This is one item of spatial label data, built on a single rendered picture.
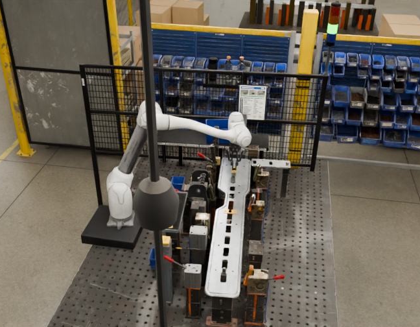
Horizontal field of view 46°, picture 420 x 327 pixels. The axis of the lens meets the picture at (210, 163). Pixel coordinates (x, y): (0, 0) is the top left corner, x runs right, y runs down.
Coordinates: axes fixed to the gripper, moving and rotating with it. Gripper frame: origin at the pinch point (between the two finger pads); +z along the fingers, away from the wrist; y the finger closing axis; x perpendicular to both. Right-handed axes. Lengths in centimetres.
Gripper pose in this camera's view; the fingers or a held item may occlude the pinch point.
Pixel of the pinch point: (234, 165)
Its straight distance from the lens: 353.2
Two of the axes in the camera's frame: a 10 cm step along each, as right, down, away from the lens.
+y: 10.0, 0.5, -0.8
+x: 1.0, -5.3, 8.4
